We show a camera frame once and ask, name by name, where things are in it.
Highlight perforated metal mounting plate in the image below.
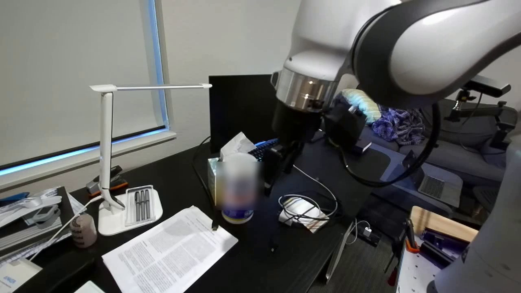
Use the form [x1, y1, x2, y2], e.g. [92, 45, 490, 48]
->
[394, 245, 462, 293]

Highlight printed paper sheet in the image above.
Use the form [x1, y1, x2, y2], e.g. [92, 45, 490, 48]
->
[101, 203, 241, 293]

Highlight white lamp cord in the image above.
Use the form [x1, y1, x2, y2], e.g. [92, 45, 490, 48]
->
[22, 193, 104, 261]

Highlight white packet blue print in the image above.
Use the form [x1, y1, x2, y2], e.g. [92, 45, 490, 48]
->
[0, 258, 42, 293]

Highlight white wipes canister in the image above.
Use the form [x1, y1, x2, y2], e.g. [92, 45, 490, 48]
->
[218, 151, 260, 226]

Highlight window with white blind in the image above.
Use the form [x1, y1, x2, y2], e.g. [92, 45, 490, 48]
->
[0, 0, 171, 175]

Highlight blue pen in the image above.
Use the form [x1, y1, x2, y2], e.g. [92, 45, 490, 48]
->
[247, 136, 281, 154]

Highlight tan wooden box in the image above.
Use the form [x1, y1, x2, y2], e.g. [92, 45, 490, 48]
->
[408, 203, 480, 245]

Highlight small white striped packet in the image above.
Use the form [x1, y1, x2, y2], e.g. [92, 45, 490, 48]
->
[278, 195, 330, 234]

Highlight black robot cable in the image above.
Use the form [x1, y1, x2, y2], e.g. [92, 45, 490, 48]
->
[324, 99, 443, 188]

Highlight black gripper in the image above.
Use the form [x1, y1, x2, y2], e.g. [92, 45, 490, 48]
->
[260, 102, 322, 185]

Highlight purple gloves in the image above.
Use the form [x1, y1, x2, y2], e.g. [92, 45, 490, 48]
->
[373, 105, 431, 146]

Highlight thin black cable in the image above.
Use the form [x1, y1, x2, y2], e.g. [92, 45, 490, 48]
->
[276, 191, 332, 226]

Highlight white desk lamp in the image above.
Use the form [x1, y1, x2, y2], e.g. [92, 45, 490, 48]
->
[88, 81, 215, 239]

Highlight thin white cable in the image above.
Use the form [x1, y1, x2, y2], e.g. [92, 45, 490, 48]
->
[276, 162, 340, 226]

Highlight stack of white papers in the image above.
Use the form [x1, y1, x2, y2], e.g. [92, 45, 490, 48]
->
[0, 185, 65, 261]

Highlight black pen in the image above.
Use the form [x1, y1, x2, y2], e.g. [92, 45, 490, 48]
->
[141, 188, 153, 221]

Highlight grey office chair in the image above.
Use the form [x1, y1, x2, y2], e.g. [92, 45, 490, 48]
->
[428, 74, 521, 185]

